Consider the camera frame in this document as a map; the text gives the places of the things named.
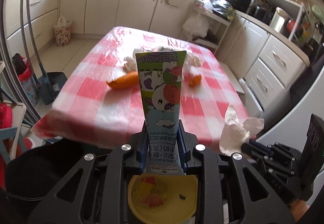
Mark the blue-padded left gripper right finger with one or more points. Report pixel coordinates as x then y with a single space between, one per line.
181 144

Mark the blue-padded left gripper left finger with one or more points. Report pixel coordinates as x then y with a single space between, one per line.
143 144

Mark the white tissue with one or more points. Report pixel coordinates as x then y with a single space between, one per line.
130 64
235 134

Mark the green cartoon cow milk carton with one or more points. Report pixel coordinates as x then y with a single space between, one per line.
160 76

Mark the yellow lid with scraps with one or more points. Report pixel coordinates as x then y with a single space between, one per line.
162 198

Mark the red white checkered tablecloth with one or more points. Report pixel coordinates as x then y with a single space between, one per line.
87 110

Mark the small orange peel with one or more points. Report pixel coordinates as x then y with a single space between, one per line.
195 81

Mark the white crumpled tissue on table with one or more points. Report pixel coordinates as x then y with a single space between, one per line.
130 64

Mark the blue dustpan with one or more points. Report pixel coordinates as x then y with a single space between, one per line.
48 91

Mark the white plastic bag on shelf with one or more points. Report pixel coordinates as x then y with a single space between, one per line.
196 25

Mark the floral bin with red bag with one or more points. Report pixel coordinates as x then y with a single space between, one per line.
24 73

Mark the white wire rack shelf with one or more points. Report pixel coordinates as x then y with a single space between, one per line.
220 15

